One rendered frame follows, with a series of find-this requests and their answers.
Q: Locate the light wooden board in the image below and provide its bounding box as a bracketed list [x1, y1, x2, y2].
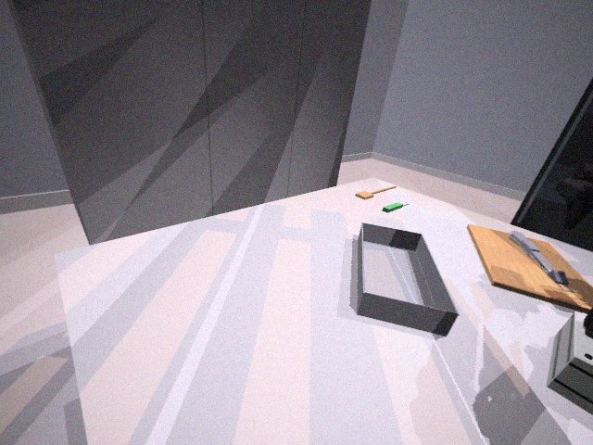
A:
[467, 224, 593, 314]

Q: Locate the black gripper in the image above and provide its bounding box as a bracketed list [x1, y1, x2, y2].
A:
[554, 179, 593, 230]

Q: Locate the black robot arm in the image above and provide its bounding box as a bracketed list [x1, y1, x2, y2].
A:
[573, 163, 593, 339]

